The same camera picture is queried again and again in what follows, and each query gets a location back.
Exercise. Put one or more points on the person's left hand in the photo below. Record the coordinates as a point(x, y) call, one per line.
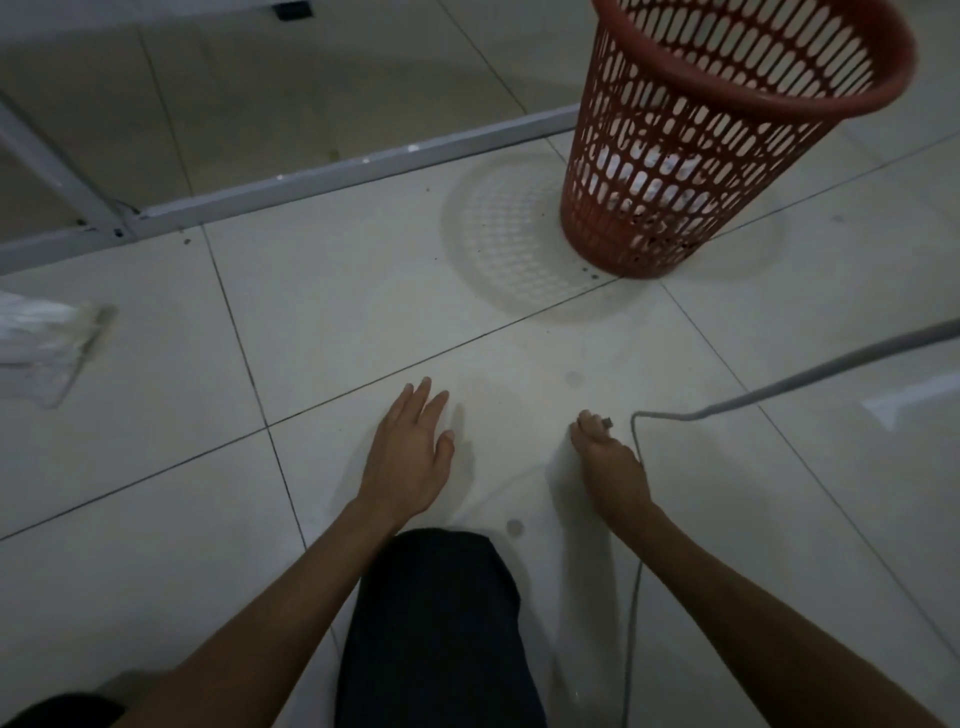
point(405, 465)

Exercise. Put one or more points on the person's right hand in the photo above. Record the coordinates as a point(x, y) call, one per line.
point(611, 472)

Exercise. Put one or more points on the white tissue sheet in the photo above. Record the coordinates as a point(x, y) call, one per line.
point(607, 423)

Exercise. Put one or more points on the red plastic waste basket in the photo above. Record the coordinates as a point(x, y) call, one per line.
point(622, 247)

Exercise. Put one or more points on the clear pack of white tissues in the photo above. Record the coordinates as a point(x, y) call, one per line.
point(37, 330)

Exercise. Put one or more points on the person's right forearm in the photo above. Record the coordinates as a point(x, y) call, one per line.
point(765, 637)

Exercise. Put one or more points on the person's left forearm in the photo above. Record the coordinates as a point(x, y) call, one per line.
point(255, 645)

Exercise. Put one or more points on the black trousers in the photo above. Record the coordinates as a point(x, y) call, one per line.
point(435, 637)

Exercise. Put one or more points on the small black block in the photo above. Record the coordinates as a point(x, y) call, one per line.
point(291, 10)

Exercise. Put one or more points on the metal frame rail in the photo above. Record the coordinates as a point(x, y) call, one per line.
point(337, 176)

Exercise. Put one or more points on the grey metal post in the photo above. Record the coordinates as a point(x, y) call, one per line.
point(67, 184)

